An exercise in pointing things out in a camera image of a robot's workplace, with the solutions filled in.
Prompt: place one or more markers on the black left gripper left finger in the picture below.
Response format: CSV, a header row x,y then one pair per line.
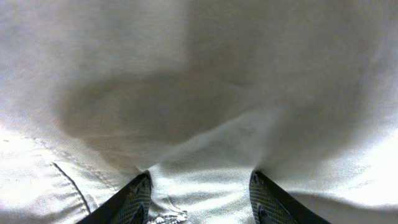
x,y
128,206

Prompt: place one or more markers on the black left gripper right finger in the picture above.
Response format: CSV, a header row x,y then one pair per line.
x,y
273,205

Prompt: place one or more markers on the khaki shorts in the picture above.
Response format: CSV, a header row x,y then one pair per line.
x,y
199,94

